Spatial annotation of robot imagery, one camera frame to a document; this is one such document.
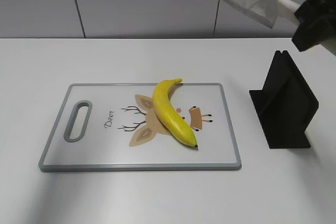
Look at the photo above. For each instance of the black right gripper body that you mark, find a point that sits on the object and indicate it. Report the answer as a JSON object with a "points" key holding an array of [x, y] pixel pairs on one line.
{"points": [[316, 23]]}

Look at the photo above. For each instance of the yellow plastic banana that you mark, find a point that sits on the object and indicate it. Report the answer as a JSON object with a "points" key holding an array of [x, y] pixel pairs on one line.
{"points": [[168, 116]]}

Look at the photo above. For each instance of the black knife stand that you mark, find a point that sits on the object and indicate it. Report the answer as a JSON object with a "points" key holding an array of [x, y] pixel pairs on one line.
{"points": [[285, 105]]}

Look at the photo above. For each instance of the white grey cutting board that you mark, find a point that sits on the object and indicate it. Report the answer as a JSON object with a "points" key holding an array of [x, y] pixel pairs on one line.
{"points": [[113, 127]]}

